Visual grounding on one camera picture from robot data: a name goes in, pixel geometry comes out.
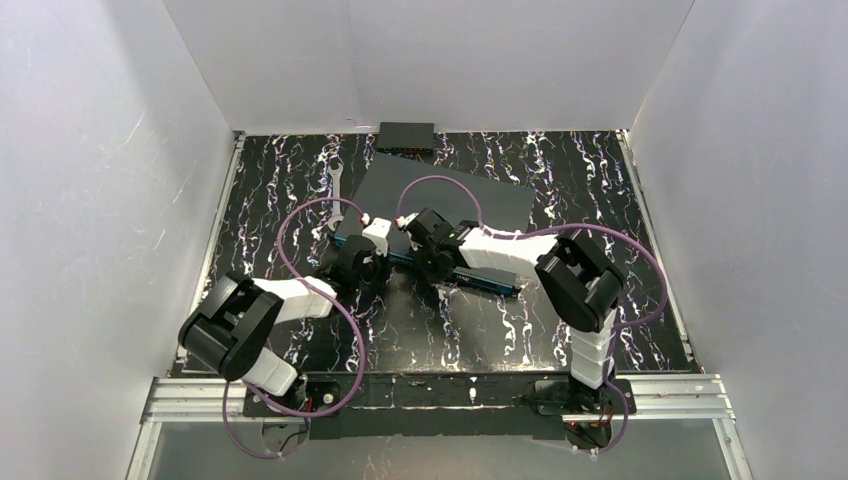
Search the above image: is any large dark network switch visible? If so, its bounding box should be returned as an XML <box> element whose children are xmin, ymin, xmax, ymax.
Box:
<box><xmin>332</xmin><ymin>153</ymin><xmax>536</xmax><ymax>296</ymax></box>

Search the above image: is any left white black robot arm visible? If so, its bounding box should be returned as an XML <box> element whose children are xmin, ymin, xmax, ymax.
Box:
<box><xmin>178</xmin><ymin>234</ymin><xmax>388</xmax><ymax>398</ymax></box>

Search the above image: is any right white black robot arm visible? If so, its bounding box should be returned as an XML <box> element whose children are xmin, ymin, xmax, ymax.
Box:
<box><xmin>403</xmin><ymin>222</ymin><xmax>624</xmax><ymax>390</ymax></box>

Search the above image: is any silver open-end wrench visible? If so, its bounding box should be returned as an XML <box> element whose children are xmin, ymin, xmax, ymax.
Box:
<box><xmin>327</xmin><ymin>163</ymin><xmax>344</xmax><ymax>232</ymax></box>

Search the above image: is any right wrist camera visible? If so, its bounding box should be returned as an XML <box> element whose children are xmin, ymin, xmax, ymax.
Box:
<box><xmin>404</xmin><ymin>208</ymin><xmax>454</xmax><ymax>245</ymax></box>

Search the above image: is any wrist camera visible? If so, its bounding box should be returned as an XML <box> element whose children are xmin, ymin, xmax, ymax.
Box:
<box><xmin>404</xmin><ymin>208</ymin><xmax>454</xmax><ymax>245</ymax></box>
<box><xmin>362</xmin><ymin>218</ymin><xmax>393</xmax><ymax>257</ymax></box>

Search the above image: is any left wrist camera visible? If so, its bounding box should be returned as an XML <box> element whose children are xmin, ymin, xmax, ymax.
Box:
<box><xmin>362</xmin><ymin>218</ymin><xmax>393</xmax><ymax>257</ymax></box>

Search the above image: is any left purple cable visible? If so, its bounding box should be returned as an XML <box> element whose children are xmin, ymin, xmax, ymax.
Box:
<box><xmin>221</xmin><ymin>196</ymin><xmax>369</xmax><ymax>460</ymax></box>

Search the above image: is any purple cable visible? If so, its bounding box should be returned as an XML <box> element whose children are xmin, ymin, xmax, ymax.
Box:
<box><xmin>396</xmin><ymin>175</ymin><xmax>670</xmax><ymax>454</ymax></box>
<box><xmin>221</xmin><ymin>196</ymin><xmax>369</xmax><ymax>460</ymax></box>

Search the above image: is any small black switch box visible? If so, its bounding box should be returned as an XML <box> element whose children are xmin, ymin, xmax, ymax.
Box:
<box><xmin>376</xmin><ymin>122</ymin><xmax>435</xmax><ymax>154</ymax></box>

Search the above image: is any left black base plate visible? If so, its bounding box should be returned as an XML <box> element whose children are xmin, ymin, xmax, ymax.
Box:
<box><xmin>245</xmin><ymin>372</ymin><xmax>344</xmax><ymax>420</ymax></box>

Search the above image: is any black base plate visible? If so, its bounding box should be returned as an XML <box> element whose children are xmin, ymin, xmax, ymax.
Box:
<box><xmin>513</xmin><ymin>374</ymin><xmax>637</xmax><ymax>416</ymax></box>
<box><xmin>245</xmin><ymin>372</ymin><xmax>344</xmax><ymax>420</ymax></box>

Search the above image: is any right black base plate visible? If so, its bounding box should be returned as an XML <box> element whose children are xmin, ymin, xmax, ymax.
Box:
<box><xmin>513</xmin><ymin>374</ymin><xmax>637</xmax><ymax>416</ymax></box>

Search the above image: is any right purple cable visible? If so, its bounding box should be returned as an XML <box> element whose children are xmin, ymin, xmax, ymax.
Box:
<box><xmin>396</xmin><ymin>175</ymin><xmax>670</xmax><ymax>454</ymax></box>

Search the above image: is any aluminium front rail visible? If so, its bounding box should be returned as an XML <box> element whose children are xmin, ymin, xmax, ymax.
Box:
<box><xmin>142</xmin><ymin>372</ymin><xmax>736</xmax><ymax>422</ymax></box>

